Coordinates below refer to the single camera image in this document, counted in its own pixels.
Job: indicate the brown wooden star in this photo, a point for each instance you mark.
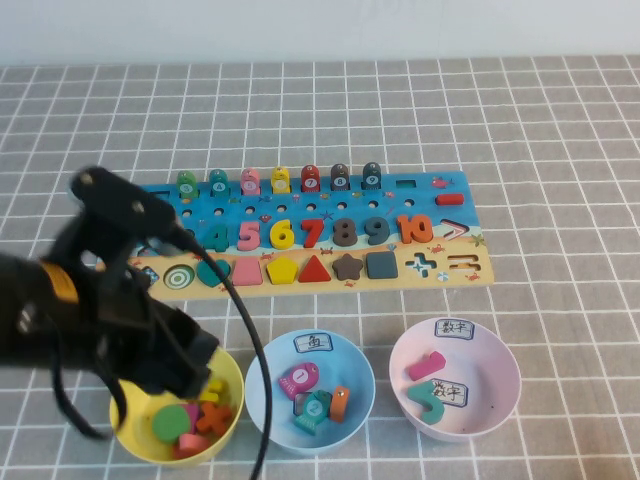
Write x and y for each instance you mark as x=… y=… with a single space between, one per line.
x=348 y=267

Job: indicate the orange wooden number ten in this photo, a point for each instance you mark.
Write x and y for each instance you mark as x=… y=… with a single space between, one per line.
x=403 y=230

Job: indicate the pink wooden number five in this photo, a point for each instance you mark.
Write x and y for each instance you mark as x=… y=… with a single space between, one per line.
x=250 y=227

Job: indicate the yellow wooden equals sign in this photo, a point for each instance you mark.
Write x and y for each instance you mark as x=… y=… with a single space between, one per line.
x=217 y=387

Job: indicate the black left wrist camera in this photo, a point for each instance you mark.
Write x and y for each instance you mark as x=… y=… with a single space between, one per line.
x=125 y=202

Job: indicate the orange wooden fish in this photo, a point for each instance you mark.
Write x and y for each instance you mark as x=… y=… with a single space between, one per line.
x=338 y=405

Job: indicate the brown fish peg eight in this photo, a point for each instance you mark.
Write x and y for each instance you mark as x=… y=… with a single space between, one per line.
x=340 y=178

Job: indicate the dark blue fish peg nine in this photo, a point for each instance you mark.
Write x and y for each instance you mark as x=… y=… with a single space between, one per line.
x=372 y=176

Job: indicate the pink fish peg five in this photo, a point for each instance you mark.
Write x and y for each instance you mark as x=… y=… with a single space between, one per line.
x=250 y=183

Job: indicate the yellow fish peg six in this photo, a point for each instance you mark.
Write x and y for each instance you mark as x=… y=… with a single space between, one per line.
x=281 y=181

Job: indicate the red fish peg seven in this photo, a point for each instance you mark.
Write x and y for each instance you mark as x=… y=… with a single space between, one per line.
x=310 y=179

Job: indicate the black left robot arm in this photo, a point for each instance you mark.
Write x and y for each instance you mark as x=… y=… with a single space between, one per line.
x=30 y=330

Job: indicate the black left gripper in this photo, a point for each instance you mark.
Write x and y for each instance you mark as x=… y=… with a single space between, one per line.
x=125 y=320

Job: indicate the grey checked tablecloth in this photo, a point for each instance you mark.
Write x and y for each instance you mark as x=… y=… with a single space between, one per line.
x=550 y=150

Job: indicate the red wooden number seven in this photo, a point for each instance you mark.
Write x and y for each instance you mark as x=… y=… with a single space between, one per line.
x=313 y=225

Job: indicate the orange wooden cross sign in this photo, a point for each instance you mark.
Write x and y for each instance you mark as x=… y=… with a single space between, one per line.
x=214 y=419

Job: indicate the dark grey wooden square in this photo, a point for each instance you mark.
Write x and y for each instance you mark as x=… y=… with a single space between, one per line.
x=382 y=265

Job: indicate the yellow wooden pentagon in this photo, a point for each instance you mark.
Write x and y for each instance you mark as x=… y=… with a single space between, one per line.
x=282 y=272

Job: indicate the teal wooden heart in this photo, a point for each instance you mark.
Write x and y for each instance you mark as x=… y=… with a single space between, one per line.
x=206 y=272

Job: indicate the light blue plastic bowl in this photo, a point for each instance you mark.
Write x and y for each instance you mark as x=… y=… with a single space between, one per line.
x=350 y=425

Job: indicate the salmon red wooden piece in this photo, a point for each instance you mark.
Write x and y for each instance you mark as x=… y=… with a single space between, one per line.
x=191 y=444

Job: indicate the green number five piece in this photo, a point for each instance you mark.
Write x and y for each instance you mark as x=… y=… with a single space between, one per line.
x=430 y=410

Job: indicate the teal fish peg four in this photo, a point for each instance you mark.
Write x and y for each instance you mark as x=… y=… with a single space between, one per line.
x=219 y=185

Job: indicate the pink wooden trapezoid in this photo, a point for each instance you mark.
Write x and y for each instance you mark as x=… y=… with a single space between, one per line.
x=248 y=275

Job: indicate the white handwritten paper label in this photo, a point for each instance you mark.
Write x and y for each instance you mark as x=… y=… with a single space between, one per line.
x=452 y=392
x=312 y=343
x=454 y=329

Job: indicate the green fish peg three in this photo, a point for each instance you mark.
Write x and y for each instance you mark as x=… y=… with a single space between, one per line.
x=186 y=186

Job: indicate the dark grey wooden number nine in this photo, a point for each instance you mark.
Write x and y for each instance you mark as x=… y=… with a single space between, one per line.
x=384 y=231

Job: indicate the brown wooden number eight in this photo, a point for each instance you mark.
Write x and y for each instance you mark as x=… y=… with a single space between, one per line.
x=345 y=232

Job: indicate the magenta wooden number one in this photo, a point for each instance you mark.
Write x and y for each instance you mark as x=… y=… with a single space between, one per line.
x=425 y=367

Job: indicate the yellow wooden number six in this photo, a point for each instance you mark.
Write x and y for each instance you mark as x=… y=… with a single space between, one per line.
x=276 y=238

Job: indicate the colourful wooden puzzle board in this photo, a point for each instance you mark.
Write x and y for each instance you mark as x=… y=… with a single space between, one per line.
x=300 y=291

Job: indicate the red wooden minus sign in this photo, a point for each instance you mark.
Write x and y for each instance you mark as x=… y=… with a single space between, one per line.
x=449 y=199

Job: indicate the teal wooden fish two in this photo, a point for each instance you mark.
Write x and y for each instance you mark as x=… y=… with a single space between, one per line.
x=312 y=411

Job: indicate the magenta wooden fish one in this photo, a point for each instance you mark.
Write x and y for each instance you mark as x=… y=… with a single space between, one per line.
x=299 y=377

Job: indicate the yellow plastic bowl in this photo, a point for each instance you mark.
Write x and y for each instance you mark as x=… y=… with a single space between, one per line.
x=231 y=385

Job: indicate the red wooden triangle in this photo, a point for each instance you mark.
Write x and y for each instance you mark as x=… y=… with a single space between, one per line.
x=315 y=272

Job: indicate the green wooden circle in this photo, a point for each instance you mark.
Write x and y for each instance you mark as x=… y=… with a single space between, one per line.
x=171 y=424

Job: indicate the magenta wooden shape piece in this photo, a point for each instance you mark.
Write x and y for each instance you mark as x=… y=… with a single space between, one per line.
x=194 y=412

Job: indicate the teal wooden number four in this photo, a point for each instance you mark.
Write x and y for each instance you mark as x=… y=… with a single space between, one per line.
x=220 y=240

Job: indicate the pale pink plastic bowl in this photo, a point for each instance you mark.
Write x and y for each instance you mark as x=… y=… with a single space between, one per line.
x=490 y=380

